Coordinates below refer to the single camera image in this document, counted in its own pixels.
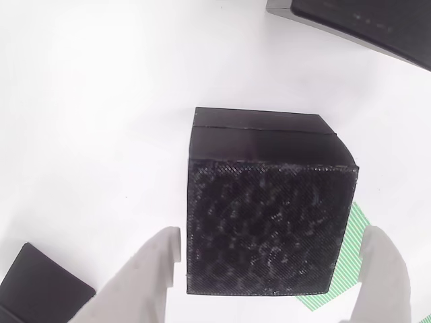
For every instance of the smooth black cube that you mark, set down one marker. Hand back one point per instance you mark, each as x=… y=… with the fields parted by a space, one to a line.
x=353 y=20
x=40 y=286

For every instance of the black cube with rough face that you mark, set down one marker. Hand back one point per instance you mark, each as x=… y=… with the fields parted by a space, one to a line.
x=269 y=218

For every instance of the green striped square marker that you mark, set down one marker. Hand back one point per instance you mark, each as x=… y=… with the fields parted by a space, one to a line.
x=347 y=262

